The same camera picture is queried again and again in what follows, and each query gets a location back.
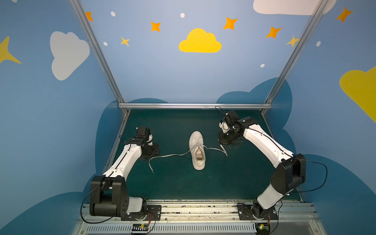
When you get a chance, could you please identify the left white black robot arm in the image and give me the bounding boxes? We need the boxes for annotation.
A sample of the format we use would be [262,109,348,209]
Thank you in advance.
[88,136,159,220]

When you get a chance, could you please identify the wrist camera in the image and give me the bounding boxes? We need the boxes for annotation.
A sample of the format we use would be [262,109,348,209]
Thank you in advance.
[136,127,153,146]
[219,110,240,133]

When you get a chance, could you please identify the aluminium frame post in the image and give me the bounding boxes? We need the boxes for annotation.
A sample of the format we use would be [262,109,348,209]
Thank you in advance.
[69,0,124,105]
[261,0,329,116]

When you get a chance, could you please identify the green table mat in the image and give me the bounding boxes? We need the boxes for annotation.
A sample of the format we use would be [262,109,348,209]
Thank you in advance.
[121,110,274,200]

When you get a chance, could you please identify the right aluminium frame post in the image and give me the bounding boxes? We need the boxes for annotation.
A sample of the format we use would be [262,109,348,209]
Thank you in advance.
[261,0,329,116]

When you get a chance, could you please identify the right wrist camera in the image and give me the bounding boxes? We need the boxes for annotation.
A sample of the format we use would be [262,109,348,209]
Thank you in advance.
[219,110,240,133]

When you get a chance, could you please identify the green circuit board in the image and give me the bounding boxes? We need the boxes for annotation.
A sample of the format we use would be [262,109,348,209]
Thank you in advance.
[255,223,271,235]
[130,223,150,235]

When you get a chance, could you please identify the white sneaker shoe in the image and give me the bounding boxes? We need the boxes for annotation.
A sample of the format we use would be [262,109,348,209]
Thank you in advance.
[189,131,206,170]

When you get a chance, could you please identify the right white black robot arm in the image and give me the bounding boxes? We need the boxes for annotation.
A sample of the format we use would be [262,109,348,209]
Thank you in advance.
[218,113,309,220]

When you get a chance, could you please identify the left green circuit board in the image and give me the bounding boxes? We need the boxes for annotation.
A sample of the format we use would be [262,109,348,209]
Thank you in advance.
[130,223,150,235]

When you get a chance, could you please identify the right green circuit board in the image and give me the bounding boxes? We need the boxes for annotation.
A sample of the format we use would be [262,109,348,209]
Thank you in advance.
[255,223,271,235]

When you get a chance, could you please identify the aluminium rail base frame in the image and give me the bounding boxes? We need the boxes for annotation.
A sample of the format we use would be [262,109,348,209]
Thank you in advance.
[73,200,326,235]

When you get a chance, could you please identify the horizontal aluminium frame bar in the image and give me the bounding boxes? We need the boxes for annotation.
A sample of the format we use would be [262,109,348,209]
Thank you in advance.
[118,102,272,110]

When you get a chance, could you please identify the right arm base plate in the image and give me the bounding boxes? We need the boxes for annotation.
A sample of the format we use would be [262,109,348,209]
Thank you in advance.
[237,203,279,220]

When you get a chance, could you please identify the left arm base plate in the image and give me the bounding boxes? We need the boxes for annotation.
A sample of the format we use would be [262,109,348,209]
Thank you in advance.
[121,205,162,221]

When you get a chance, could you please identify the left aluminium frame post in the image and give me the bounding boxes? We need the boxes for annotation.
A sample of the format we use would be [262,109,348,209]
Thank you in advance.
[69,0,124,105]

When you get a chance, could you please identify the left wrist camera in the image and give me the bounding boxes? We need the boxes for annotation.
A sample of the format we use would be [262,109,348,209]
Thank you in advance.
[136,127,153,146]

